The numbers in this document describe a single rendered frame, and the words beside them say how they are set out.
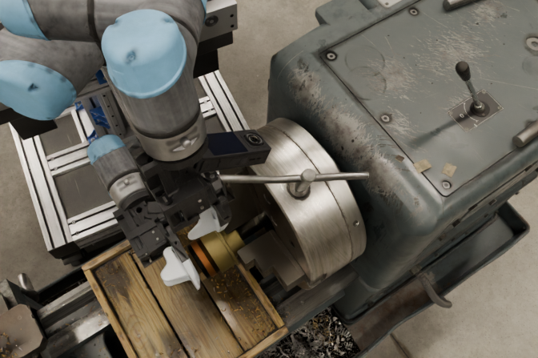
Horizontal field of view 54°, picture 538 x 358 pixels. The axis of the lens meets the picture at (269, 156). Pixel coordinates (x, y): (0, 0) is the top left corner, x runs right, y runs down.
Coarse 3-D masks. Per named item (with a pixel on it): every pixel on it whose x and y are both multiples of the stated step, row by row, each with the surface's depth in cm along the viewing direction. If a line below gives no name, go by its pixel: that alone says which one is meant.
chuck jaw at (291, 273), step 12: (264, 240) 98; (276, 240) 98; (240, 252) 97; (252, 252) 97; (264, 252) 97; (276, 252) 97; (288, 252) 97; (252, 264) 98; (264, 264) 96; (276, 264) 96; (288, 264) 96; (264, 276) 98; (276, 276) 98; (288, 276) 95; (300, 276) 95; (288, 288) 96
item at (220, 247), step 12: (204, 240) 96; (216, 240) 96; (228, 240) 97; (240, 240) 97; (192, 252) 96; (204, 252) 96; (216, 252) 95; (228, 252) 96; (204, 264) 95; (216, 264) 96; (228, 264) 97
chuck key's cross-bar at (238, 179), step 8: (224, 176) 78; (232, 176) 78; (240, 176) 79; (248, 176) 79; (256, 176) 80; (264, 176) 80; (272, 176) 81; (280, 176) 82; (288, 176) 82; (296, 176) 82; (320, 176) 82; (328, 176) 82; (336, 176) 83; (344, 176) 83; (352, 176) 83; (360, 176) 83; (368, 176) 84
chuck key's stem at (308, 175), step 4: (308, 168) 81; (304, 172) 81; (308, 172) 81; (312, 172) 81; (300, 176) 82; (304, 176) 80; (308, 176) 80; (312, 176) 81; (304, 180) 81; (308, 180) 80; (312, 180) 80; (296, 184) 85; (300, 184) 83; (304, 184) 82; (308, 184) 82; (296, 188) 87; (300, 188) 85; (304, 188) 84
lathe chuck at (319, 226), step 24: (288, 144) 93; (264, 168) 90; (288, 168) 90; (312, 168) 90; (264, 192) 91; (288, 192) 88; (312, 192) 89; (288, 216) 87; (312, 216) 88; (336, 216) 90; (288, 240) 94; (312, 240) 89; (336, 240) 91; (312, 264) 90; (336, 264) 95
